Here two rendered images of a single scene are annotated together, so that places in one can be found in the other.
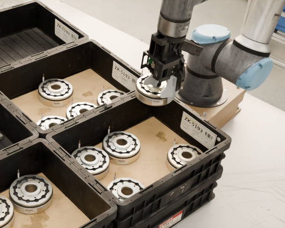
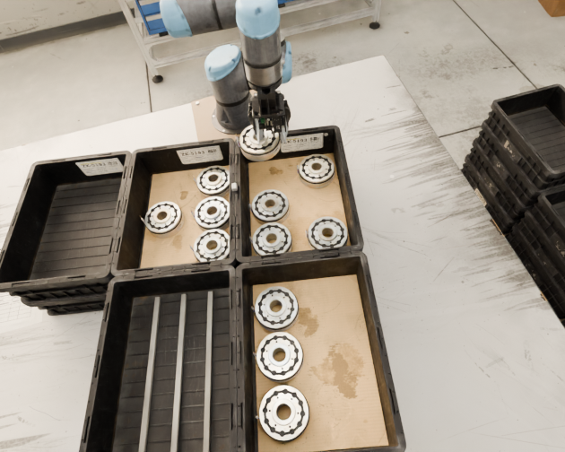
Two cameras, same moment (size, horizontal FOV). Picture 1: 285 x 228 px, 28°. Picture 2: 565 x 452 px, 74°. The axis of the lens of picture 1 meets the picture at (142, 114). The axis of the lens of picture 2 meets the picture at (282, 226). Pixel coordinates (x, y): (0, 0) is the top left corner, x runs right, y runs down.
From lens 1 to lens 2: 0.79 m
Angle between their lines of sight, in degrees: 32
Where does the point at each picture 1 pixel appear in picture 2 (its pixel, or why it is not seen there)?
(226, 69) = not seen: hidden behind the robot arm
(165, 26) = (268, 75)
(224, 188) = not seen: hidden behind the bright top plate
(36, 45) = (82, 198)
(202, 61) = (237, 89)
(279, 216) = (376, 148)
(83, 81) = (165, 188)
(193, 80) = (237, 109)
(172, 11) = (271, 54)
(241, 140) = (292, 123)
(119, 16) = (39, 118)
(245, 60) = not seen: hidden behind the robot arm
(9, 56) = (78, 230)
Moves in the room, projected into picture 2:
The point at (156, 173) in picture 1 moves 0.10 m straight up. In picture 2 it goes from (312, 199) to (311, 177)
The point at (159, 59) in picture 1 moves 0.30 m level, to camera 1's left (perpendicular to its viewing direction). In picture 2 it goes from (272, 112) to (162, 199)
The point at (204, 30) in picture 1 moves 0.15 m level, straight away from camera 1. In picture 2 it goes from (217, 60) to (189, 39)
